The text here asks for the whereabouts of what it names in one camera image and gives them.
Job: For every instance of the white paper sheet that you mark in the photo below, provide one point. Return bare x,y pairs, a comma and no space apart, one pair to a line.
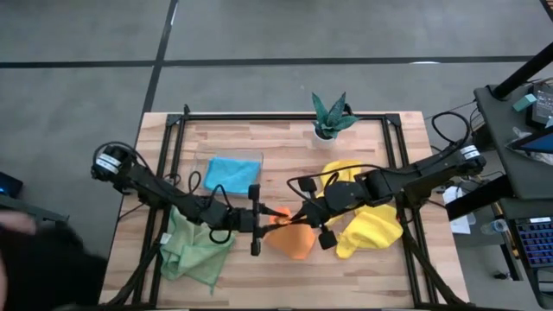
458,216

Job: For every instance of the clear water bottle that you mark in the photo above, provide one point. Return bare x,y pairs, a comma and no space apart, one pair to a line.
497,226

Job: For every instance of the black electronics box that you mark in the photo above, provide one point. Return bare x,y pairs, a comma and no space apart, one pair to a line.
543,105

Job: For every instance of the person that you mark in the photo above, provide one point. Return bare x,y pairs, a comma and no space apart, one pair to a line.
47,268

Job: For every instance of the keyboard with blue keys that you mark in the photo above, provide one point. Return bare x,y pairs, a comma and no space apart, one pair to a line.
535,242

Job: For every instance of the white plant pot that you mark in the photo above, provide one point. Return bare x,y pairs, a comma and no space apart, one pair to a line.
322,141

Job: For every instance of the green succulent plant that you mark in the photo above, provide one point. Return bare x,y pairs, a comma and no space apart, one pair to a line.
330,116

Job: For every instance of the green microfiber towel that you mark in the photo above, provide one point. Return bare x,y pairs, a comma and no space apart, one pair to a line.
190,255

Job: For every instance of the grey metal stand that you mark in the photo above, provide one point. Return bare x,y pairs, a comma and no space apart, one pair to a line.
39,212

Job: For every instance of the black aluminium table frame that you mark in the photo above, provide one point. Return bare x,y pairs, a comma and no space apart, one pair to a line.
281,116

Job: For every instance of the orange microfiber towel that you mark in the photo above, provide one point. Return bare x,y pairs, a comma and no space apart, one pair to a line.
291,242

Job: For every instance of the tablet with blue screen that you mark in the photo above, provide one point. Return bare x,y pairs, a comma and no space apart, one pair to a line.
538,144

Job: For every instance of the blue microfiber towel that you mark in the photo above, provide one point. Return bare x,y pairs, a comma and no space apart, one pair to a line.
231,175

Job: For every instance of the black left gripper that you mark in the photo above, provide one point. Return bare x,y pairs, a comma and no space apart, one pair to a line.
242,220

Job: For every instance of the black device with blue light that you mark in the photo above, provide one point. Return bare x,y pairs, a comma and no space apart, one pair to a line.
8,185

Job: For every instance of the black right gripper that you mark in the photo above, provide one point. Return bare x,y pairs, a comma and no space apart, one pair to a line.
341,198

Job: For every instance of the clear plastic tray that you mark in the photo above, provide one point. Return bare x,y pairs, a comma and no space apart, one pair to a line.
198,162

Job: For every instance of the yellow microfiber towel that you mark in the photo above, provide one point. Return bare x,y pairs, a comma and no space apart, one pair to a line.
371,231
345,168

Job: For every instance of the black equipment cart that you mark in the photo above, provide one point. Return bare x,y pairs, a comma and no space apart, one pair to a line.
518,173

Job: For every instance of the teal box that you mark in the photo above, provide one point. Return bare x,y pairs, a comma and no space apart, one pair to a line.
524,103

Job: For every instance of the person's hand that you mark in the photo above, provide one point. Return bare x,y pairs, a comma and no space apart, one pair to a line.
17,222

